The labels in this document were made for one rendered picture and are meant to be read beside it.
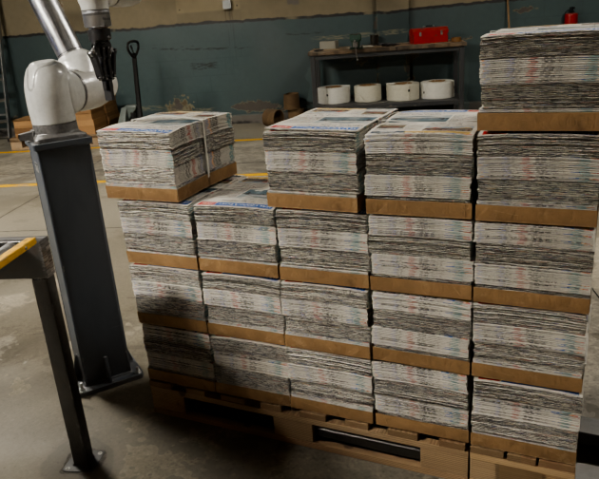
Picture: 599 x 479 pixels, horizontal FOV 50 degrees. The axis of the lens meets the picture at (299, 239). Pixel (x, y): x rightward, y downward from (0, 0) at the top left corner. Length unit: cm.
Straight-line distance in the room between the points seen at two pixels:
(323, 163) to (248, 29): 692
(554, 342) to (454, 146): 57
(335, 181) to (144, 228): 71
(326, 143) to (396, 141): 20
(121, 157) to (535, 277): 130
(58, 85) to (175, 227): 70
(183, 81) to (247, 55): 92
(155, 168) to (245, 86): 669
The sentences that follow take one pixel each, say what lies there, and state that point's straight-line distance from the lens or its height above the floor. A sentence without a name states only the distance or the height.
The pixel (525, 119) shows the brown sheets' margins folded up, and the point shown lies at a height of 110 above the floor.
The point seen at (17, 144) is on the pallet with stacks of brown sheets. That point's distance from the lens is 873.
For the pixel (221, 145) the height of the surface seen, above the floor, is 96.
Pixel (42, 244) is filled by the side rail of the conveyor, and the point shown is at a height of 79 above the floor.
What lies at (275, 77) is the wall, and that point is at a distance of 866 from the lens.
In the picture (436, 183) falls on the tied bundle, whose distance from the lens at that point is 172.
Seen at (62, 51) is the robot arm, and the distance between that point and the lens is 268.
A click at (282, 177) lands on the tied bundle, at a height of 93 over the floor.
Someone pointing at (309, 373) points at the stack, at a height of 29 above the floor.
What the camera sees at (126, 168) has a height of 94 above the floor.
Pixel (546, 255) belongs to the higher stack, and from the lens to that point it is 174.
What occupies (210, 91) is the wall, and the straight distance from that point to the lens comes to 885.
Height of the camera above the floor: 138
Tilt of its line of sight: 20 degrees down
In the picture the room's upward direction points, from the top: 4 degrees counter-clockwise
